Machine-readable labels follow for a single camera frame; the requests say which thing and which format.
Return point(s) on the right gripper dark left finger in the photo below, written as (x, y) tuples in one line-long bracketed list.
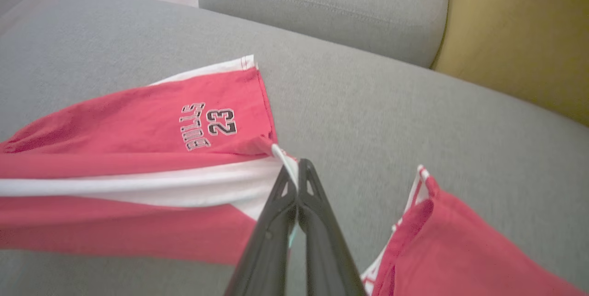
[(267, 259)]

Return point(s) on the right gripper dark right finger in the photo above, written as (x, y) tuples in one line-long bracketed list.
[(329, 259)]

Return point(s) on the red white-striped shorts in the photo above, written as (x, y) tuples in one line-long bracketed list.
[(115, 139)]

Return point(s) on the grey sofa seat cushion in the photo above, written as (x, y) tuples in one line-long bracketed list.
[(414, 125)]

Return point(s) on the grey sofa back cushion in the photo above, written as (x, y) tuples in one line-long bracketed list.
[(331, 6)]

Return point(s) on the large yellow sofa cushion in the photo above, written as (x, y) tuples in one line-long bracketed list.
[(520, 33)]

